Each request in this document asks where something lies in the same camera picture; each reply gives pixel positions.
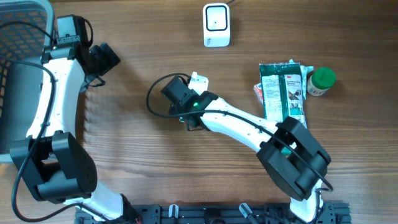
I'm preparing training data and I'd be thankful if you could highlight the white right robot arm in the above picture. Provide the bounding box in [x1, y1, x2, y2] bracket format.
[161, 75, 333, 223]

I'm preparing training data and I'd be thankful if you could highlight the grey plastic basket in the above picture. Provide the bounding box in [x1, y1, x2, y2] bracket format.
[1, 0, 54, 164]

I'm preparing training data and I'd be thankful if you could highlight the green lid jar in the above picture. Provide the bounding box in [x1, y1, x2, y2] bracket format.
[307, 67, 336, 96]

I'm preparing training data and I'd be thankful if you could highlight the teal tissue pack wrapper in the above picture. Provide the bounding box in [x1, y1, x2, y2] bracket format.
[288, 59, 314, 100]

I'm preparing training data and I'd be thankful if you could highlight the white barcode scanner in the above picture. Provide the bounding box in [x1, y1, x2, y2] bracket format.
[203, 2, 231, 48]

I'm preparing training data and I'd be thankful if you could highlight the red tissue packet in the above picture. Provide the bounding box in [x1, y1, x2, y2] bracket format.
[253, 83, 264, 105]

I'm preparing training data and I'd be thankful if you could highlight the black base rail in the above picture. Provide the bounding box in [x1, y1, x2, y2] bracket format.
[74, 202, 353, 224]

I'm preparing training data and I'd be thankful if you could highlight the green 3M gloves pack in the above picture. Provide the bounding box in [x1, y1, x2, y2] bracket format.
[259, 63, 307, 126]

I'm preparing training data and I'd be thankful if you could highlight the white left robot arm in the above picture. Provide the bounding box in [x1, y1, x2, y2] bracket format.
[11, 15, 142, 223]

